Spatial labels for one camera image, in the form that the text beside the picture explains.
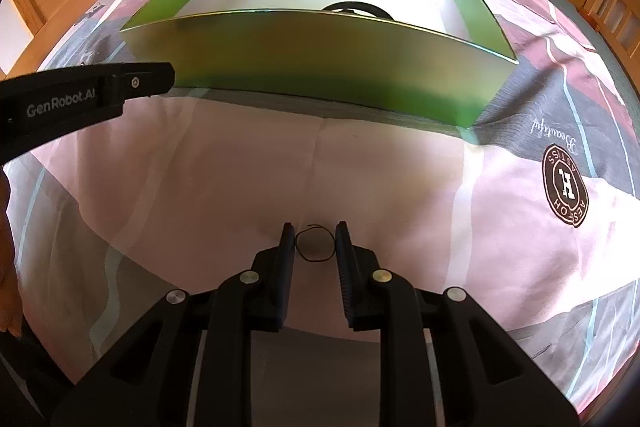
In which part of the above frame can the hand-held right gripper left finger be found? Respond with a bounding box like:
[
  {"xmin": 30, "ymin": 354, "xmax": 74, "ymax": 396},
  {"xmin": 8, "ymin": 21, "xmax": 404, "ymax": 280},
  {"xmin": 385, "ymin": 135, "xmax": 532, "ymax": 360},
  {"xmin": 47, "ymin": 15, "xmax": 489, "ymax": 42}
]
[{"xmin": 50, "ymin": 223, "xmax": 296, "ymax": 427}]

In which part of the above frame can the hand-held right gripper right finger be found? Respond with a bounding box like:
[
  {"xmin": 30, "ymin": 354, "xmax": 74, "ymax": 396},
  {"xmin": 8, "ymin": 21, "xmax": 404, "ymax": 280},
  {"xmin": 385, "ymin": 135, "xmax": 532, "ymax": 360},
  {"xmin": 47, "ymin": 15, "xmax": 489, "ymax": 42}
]
[{"xmin": 335, "ymin": 222, "xmax": 581, "ymax": 427}]

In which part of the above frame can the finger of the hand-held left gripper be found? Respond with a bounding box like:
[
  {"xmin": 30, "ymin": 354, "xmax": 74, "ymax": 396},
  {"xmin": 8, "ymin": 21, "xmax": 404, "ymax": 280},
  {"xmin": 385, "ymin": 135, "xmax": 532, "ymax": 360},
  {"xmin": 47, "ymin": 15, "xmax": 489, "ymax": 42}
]
[{"xmin": 112, "ymin": 62, "xmax": 176, "ymax": 102}]

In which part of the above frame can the thin black cord ring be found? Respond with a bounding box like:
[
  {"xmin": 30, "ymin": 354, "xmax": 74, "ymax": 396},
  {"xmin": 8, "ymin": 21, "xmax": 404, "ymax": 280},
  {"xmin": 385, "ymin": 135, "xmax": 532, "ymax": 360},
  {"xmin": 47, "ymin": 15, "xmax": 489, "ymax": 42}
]
[{"xmin": 294, "ymin": 224, "xmax": 337, "ymax": 263}]

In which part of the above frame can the green cardboard box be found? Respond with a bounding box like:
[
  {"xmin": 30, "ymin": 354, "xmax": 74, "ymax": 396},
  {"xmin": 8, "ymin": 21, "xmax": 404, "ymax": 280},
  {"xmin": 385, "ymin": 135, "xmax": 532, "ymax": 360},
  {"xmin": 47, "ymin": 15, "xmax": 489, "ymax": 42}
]
[{"xmin": 119, "ymin": 0, "xmax": 518, "ymax": 128}]

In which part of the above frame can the black bangle bracelet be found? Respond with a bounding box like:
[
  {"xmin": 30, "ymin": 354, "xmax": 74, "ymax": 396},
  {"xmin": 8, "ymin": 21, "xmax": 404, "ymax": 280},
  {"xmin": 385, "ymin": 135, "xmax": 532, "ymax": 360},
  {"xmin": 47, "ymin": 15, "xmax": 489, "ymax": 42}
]
[{"xmin": 320, "ymin": 0, "xmax": 396, "ymax": 22}]

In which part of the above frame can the printed bed sheet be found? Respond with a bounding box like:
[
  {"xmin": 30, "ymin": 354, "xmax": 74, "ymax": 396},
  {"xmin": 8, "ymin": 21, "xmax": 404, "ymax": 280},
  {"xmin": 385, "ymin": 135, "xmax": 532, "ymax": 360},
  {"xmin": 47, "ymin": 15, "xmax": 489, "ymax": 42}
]
[{"xmin": 0, "ymin": 0, "xmax": 640, "ymax": 413}]

